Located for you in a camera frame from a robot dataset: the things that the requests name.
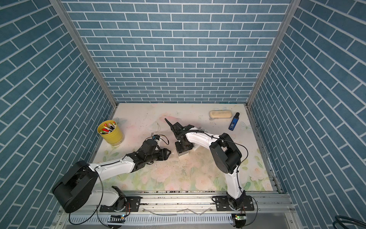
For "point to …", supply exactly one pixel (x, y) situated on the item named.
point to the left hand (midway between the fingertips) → (171, 153)
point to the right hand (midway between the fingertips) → (182, 150)
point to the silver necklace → (158, 130)
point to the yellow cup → (114, 137)
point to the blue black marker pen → (234, 121)
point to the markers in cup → (107, 128)
